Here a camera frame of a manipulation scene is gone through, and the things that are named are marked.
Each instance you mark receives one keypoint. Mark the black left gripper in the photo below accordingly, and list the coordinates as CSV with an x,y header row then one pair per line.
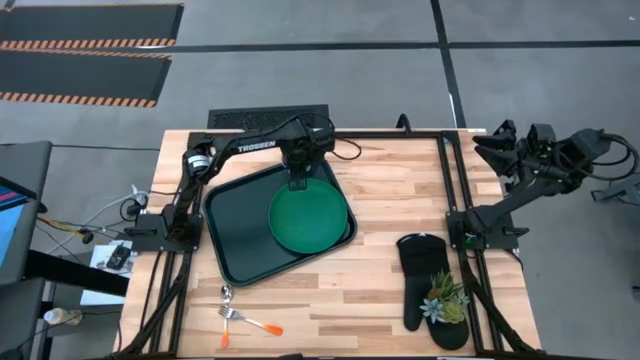
x,y
302,150

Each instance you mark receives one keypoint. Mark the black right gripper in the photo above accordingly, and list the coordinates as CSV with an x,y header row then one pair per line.
x,y
537,147

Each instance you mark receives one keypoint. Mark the green round plate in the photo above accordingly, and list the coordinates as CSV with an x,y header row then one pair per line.
x,y
307,217

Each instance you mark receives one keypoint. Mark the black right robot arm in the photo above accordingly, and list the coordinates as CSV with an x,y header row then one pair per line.
x,y
500,207

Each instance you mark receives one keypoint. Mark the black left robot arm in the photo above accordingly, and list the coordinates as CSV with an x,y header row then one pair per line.
x,y
250,146

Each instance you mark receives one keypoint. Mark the dark green plastic tray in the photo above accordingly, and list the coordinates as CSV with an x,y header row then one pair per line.
x,y
235,225

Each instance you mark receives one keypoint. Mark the gray floor stand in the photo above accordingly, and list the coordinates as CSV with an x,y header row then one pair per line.
x,y
622,192

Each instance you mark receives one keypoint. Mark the black oven mitt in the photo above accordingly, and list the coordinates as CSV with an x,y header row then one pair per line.
x,y
420,260

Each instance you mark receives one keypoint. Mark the potted succulent plant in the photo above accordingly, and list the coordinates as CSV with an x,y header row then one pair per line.
x,y
445,302

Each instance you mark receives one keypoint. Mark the small black device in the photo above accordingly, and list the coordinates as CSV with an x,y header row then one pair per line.
x,y
118,257

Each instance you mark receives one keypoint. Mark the white paper sheet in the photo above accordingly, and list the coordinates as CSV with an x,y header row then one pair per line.
x,y
102,292

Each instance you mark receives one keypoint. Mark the black hazard-striped floor mat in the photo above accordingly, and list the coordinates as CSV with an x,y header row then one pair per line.
x,y
90,22
80,75

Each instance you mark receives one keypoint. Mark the gray desk monitor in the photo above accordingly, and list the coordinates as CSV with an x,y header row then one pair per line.
x,y
25,170

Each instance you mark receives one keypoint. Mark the clear water bottle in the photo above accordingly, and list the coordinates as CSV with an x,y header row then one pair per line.
x,y
60,316

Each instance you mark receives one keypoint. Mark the black metal table frame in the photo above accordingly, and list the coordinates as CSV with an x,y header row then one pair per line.
x,y
450,165

